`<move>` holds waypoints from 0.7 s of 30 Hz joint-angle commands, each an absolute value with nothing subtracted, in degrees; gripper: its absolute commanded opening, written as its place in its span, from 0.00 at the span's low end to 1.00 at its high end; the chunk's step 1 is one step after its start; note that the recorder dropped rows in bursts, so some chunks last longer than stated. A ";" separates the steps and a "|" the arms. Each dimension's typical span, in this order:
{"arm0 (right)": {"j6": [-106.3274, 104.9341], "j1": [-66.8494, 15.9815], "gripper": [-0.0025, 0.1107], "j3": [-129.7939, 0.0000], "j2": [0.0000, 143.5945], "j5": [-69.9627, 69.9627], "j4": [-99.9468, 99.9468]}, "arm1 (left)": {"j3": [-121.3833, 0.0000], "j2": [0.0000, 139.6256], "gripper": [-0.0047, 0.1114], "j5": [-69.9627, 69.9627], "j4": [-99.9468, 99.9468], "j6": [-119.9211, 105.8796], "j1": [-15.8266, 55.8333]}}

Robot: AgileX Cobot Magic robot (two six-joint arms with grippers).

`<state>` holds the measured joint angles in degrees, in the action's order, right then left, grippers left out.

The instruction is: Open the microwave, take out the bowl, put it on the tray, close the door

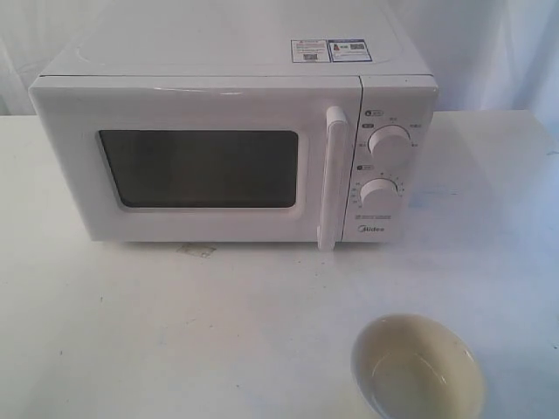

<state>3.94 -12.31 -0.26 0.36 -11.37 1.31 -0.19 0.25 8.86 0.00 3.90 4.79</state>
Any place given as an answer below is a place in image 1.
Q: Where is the white microwave door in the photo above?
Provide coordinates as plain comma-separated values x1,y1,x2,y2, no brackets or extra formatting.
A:
30,76,362,250

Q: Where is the cream ceramic bowl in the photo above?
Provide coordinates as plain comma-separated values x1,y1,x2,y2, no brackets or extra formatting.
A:
350,313,486,418

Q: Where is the white microwave oven body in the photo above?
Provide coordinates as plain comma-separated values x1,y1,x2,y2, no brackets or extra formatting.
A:
36,1,438,244

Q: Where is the clear tape piece on table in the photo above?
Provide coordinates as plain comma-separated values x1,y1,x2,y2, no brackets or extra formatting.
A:
177,244,216,258

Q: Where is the lower white control knob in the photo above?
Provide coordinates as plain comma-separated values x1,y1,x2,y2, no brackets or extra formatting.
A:
360,178,399,210

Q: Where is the white control knob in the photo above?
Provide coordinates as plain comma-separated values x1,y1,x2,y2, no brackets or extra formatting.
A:
368,125,411,158
360,178,399,210

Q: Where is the upper white control knob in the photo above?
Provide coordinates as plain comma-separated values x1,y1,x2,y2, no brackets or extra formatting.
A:
368,125,411,158

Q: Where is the blue label sticker right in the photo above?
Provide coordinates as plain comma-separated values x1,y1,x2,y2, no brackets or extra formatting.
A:
328,39,372,63

